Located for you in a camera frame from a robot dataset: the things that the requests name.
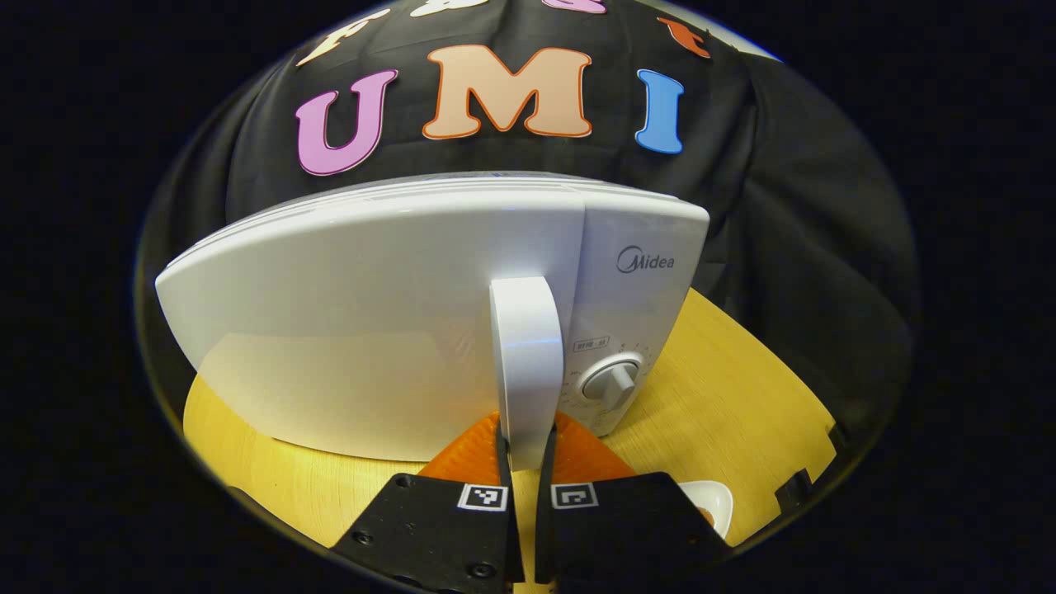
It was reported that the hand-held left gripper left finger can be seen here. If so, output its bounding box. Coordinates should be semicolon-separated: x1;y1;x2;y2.
330;411;525;594

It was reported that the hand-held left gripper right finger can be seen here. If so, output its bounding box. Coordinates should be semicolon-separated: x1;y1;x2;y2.
535;411;735;591

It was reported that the white microwave oven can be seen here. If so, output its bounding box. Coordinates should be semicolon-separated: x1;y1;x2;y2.
155;171;710;473

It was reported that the white square plate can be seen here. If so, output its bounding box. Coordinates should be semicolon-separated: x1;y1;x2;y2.
676;480;733;537

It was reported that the black backdrop cloth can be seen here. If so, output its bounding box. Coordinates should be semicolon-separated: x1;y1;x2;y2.
136;0;921;463

